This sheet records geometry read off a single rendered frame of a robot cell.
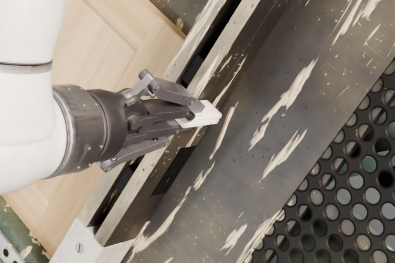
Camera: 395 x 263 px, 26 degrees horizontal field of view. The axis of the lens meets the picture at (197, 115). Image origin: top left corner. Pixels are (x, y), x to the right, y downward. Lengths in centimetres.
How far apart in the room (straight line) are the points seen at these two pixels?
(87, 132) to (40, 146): 7
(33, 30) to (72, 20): 52
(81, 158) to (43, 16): 16
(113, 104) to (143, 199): 30
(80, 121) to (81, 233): 40
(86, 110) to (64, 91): 3
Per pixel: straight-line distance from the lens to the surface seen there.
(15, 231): 133
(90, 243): 118
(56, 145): 78
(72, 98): 82
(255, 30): 103
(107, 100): 86
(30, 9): 71
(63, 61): 126
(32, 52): 73
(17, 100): 73
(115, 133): 85
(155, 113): 93
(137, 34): 116
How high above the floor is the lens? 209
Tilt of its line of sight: 58 degrees down
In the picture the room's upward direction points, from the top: straight up
